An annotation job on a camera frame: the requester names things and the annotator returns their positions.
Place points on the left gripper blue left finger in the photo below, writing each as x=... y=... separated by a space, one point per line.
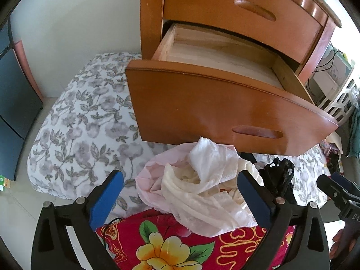
x=52 y=248

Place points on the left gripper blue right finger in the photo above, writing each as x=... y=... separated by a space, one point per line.
x=308 y=247

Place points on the black lace garment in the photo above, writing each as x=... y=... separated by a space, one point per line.
x=277 y=177

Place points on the cream sheer garment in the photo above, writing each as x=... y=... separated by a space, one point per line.
x=203 y=195

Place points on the wooden drawer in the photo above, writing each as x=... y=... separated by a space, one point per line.
x=280 y=24
x=206 y=83

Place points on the pink garment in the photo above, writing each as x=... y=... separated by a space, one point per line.
x=149 y=182

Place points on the person's right hand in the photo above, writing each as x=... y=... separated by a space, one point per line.
x=335 y=246

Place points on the green paper box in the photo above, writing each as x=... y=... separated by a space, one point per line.
x=4 y=183

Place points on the red floral blanket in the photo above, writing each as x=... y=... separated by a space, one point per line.
x=153 y=240

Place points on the grey floral bed sheet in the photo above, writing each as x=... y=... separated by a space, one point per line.
x=92 y=130

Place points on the dark blue cabinet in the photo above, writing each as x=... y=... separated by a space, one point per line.
x=20 y=105

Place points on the orange wooden nightstand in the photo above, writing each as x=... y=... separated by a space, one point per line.
x=152 y=21

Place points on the pink foam board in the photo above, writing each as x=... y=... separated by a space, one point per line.
x=24 y=64

